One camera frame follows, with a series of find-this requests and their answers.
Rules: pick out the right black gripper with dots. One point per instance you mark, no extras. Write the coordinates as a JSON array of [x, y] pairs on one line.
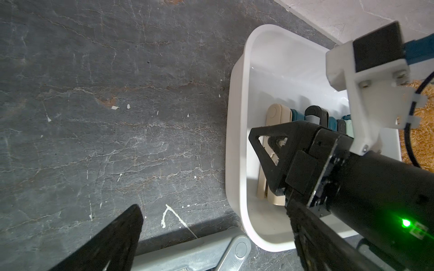
[[306, 153]]

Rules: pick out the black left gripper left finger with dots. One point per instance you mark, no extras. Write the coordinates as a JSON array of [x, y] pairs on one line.
[[112, 249]]

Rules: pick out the white storage box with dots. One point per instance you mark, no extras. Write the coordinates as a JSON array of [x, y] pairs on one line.
[[276, 66]]

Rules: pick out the black pliers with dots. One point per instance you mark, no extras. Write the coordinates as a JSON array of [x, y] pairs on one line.
[[319, 112], [342, 126]]

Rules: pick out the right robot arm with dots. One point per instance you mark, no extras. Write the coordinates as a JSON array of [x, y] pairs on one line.
[[389, 203]]

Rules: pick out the light green pliers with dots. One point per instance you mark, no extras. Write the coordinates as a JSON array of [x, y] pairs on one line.
[[349, 128]]

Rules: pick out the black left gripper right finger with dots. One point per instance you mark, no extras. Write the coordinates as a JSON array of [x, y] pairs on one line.
[[319, 247]]

